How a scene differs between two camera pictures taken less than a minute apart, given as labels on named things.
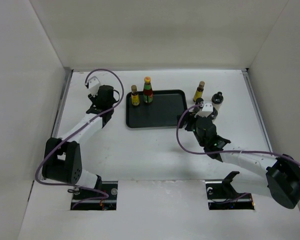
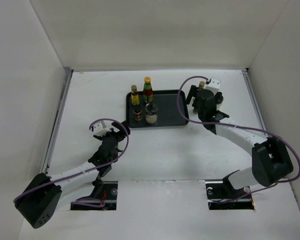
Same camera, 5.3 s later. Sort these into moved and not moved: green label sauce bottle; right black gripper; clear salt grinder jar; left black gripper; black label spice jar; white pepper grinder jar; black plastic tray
Moved: clear salt grinder jar; black label spice jar; right black gripper; left black gripper
Not moved: black plastic tray; white pepper grinder jar; green label sauce bottle
